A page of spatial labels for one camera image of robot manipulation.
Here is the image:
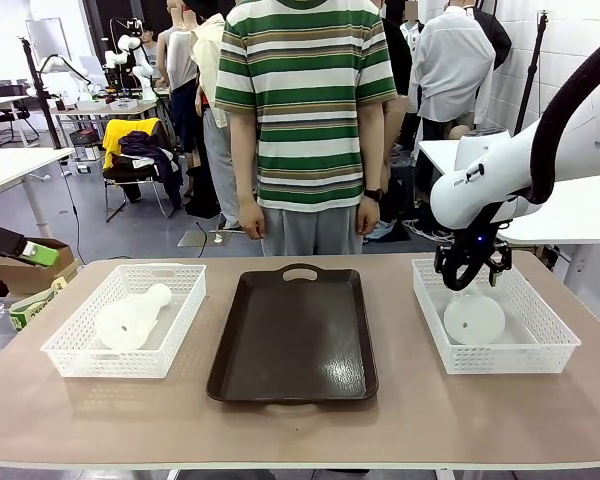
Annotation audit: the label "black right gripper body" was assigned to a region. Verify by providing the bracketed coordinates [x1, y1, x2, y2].
[451, 199, 504, 262]

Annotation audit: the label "white table behind arm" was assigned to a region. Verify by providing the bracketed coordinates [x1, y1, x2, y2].
[417, 138, 600, 289]

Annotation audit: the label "person's right forearm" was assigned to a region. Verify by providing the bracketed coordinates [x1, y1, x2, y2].
[228, 110, 259, 204]

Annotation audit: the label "person's left forearm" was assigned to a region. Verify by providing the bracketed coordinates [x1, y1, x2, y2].
[358, 97, 387, 192]

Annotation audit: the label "person's left hand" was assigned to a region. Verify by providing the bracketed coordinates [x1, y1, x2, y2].
[355, 199, 381, 237]

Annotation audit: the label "person's right hand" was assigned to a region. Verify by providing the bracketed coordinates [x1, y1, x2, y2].
[239, 199, 267, 240]

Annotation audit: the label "brown cardboard box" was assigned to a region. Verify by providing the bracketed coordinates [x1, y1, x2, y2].
[0, 238, 82, 297]

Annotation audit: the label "green and white carton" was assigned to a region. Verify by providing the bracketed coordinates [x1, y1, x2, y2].
[8, 274, 69, 334]

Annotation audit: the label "white side table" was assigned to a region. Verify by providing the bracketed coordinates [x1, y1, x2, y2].
[0, 146, 76, 240]

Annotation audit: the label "white perforated plastic basket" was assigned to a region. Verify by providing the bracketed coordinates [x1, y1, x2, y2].
[410, 257, 582, 376]
[39, 263, 209, 380]

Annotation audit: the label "black office chair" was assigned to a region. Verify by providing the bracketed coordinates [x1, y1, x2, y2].
[0, 99, 40, 147]

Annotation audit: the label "red and black toolbox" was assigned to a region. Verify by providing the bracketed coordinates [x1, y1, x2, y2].
[68, 127, 106, 162]

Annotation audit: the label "grey trousers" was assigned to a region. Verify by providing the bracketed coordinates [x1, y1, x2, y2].
[259, 204, 366, 258]

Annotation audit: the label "black metal chair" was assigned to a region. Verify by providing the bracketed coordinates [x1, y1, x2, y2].
[102, 149, 179, 224]

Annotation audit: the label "white conical flask with dot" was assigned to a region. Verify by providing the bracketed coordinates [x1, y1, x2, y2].
[93, 282, 173, 351]

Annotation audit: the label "yellow garment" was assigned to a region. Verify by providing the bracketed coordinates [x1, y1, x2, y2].
[102, 118, 162, 170]

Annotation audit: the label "black light stand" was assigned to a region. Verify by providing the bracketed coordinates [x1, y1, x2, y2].
[17, 34, 65, 151]

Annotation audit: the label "dark purple garment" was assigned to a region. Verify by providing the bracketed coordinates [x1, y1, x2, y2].
[118, 130, 185, 210]

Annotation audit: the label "black tripod stand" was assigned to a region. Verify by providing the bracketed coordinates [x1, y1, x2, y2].
[515, 12, 552, 137]

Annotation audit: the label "green striped T-shirt torso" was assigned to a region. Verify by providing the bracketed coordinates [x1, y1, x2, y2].
[214, 0, 399, 214]

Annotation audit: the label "mannequin in tank top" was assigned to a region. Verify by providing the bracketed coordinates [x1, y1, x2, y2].
[157, 0, 202, 171]

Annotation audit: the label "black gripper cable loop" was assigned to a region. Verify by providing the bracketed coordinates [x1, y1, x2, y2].
[442, 247, 485, 292]

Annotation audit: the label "thick black arm hose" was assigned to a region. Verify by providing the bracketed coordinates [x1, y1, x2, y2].
[527, 30, 600, 206]

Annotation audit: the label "dark brown handled tray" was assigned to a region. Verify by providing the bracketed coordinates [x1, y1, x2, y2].
[205, 263, 380, 404]

